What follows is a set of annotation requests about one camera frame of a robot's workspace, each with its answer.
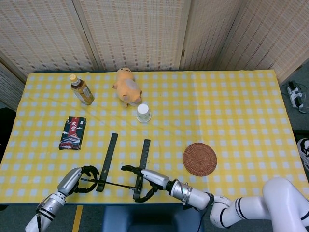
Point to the white power strip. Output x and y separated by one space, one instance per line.
294 96

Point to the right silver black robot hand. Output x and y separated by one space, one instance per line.
155 180

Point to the white paper cup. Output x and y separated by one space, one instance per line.
143 113

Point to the yellow checkered tablecloth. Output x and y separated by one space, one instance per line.
217 108

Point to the woven folding screen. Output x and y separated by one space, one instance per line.
132 36

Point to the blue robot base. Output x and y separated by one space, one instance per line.
149 217

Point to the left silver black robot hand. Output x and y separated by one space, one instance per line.
68 181

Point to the dark printed box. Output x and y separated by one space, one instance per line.
72 133

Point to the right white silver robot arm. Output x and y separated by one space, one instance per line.
198 195

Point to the black folding stand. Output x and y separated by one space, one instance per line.
108 157

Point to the yellow floor tape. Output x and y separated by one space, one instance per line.
77 217

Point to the black and white shoe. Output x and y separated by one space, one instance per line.
304 154

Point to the orange plush toy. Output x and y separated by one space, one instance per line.
126 87

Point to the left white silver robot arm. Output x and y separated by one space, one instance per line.
50 205

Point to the brown woven round coaster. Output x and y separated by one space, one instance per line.
200 159

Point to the yellow cap tea bottle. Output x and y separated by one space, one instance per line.
83 93

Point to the black bulky object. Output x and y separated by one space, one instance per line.
6 130

